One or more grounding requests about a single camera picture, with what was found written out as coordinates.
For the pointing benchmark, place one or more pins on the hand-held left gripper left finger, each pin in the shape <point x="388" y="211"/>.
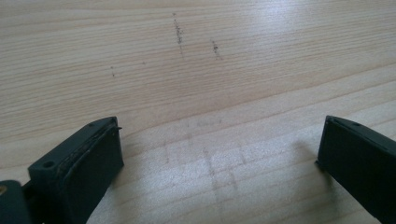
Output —
<point x="81" y="168"/>

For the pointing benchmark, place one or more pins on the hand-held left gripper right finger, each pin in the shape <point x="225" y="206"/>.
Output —
<point x="361" y="161"/>

